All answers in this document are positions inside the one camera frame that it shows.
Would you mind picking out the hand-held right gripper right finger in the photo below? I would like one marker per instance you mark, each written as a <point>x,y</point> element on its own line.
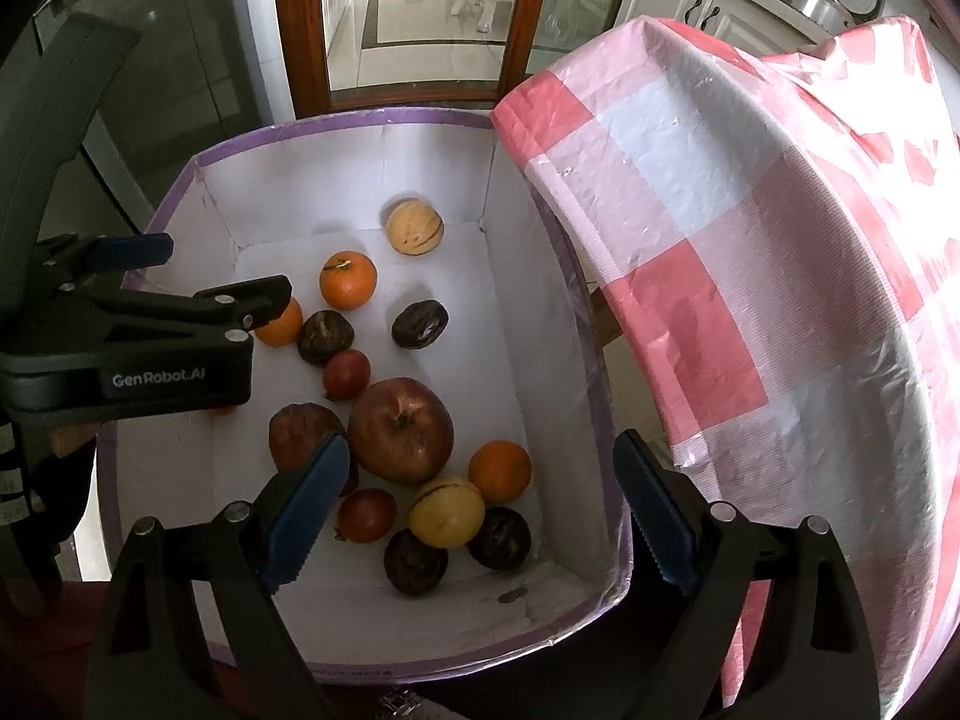
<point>656,517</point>

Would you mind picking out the yellow passion fruit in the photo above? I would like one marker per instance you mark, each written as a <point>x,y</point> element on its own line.
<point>415,227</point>
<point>445,511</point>

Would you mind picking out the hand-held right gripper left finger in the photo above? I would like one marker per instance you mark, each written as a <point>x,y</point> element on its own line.
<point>307,517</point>

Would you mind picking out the red white checkered tablecloth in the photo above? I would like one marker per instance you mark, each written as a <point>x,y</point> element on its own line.
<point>750,240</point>

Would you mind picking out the person's left hand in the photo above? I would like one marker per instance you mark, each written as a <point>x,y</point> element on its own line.
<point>67,441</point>

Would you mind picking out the wooden table leg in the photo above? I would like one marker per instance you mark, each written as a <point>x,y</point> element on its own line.
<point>604,315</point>

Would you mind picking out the orange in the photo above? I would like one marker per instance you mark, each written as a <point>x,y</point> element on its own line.
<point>348,280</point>
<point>501,471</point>
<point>283,326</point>

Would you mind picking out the large dark red apple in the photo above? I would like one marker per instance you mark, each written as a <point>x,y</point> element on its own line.
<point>401,431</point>

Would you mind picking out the red tomato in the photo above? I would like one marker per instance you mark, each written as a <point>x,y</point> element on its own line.
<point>366,514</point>
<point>346,373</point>

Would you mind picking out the dark purple passion fruit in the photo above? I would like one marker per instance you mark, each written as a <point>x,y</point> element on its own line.
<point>420,324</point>
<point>325,337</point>
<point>415,562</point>
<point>500,538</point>

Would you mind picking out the white box with purple rim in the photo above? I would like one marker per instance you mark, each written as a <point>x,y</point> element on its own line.
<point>315,180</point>

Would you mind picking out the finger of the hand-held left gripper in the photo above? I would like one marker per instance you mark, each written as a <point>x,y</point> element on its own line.
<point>225,307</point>
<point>127,251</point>

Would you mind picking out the wooden door frame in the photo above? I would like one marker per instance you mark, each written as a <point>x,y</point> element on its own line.
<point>300,15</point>

